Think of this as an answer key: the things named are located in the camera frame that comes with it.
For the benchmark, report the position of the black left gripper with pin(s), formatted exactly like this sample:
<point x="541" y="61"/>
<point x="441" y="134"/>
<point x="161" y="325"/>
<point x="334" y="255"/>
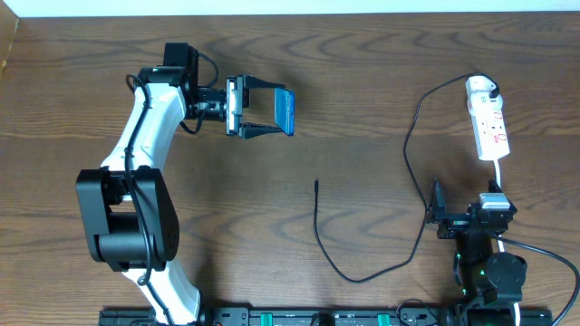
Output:
<point x="242" y="106"/>

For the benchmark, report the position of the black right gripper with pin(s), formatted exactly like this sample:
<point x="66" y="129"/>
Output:
<point x="456" y="216"/>

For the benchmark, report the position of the white power strip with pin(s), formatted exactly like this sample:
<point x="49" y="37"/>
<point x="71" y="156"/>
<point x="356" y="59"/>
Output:
<point x="489" y="129"/>

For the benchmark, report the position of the blue Galaxy smartphone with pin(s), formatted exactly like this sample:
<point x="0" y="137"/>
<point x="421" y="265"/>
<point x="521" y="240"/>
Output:
<point x="284" y="117"/>

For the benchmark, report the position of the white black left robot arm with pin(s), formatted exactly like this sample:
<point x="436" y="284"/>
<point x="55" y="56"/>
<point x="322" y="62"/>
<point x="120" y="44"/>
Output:
<point x="128" y="217"/>

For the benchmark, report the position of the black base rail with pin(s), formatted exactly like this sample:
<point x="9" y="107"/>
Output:
<point x="239" y="316"/>

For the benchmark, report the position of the white USB charger plug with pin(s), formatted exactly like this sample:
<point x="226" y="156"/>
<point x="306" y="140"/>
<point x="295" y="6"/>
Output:
<point x="479" y="102"/>

